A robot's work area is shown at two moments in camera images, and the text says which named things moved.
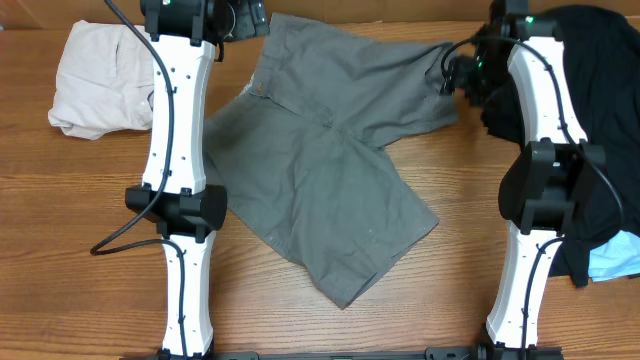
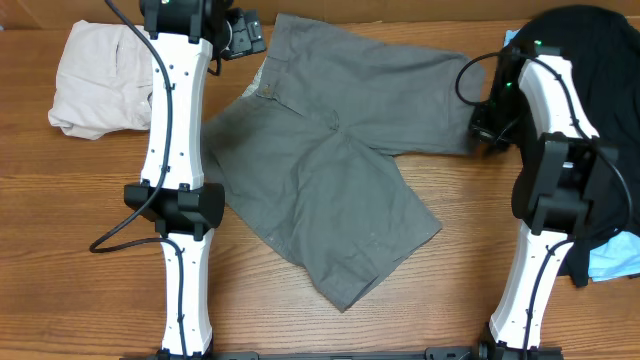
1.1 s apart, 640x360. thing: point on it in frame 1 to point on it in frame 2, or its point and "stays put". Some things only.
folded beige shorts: x=105 y=81 stays put
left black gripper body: x=246 y=21 to x=245 y=39
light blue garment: x=619 y=257 stays put
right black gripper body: x=460 y=73 to x=484 y=133
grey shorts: x=300 y=150 stays put
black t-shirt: x=601 y=57 stays put
